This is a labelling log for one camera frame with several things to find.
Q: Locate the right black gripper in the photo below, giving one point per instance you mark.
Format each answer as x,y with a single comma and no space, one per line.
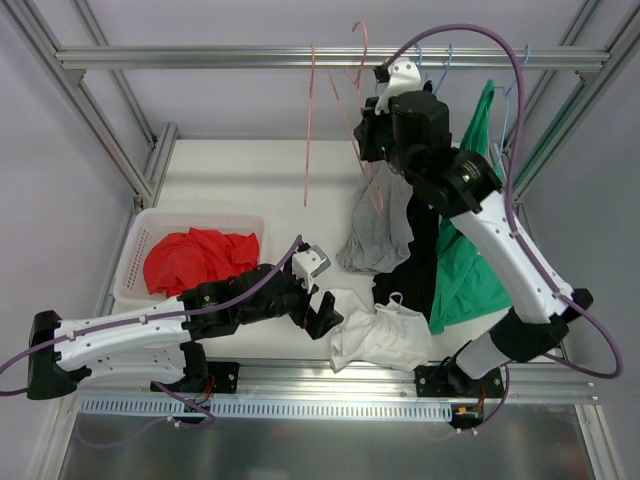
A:
364,132

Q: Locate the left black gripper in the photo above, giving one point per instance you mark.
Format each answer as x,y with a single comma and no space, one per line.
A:
310,310

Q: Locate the white tank top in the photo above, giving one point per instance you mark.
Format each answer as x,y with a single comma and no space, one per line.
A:
386,335

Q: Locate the red tank top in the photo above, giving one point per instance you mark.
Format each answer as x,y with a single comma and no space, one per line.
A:
182,261

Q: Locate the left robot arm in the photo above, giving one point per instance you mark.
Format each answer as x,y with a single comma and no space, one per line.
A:
161,343

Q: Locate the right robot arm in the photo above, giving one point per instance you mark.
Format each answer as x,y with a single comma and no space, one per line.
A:
463,188

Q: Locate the black tank top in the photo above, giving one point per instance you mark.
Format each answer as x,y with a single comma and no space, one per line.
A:
415,278

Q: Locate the grey tank top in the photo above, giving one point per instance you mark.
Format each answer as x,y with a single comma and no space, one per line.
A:
380,233

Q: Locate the green tank top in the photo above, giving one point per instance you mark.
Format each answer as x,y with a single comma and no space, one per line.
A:
466,287

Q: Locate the white plastic basket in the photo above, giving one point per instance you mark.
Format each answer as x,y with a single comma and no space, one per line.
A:
149,228

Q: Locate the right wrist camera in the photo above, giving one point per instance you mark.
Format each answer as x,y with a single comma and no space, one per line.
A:
399,77

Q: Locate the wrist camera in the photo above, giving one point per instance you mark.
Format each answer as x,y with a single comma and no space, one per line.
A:
307,265
399,77

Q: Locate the aluminium front rail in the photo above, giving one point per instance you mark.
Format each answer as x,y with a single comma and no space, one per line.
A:
536,383

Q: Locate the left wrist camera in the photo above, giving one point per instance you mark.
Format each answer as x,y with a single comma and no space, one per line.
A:
307,265

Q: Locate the aluminium hanging rail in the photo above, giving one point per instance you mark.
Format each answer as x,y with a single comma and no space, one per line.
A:
298,57

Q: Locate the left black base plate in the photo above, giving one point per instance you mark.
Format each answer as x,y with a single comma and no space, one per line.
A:
222,377

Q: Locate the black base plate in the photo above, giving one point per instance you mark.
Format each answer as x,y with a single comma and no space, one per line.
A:
222,377
430,382

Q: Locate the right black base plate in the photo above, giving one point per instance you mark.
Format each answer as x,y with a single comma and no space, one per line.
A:
430,382

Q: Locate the white slotted cable duct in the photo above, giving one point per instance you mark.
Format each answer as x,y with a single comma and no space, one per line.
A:
235,407

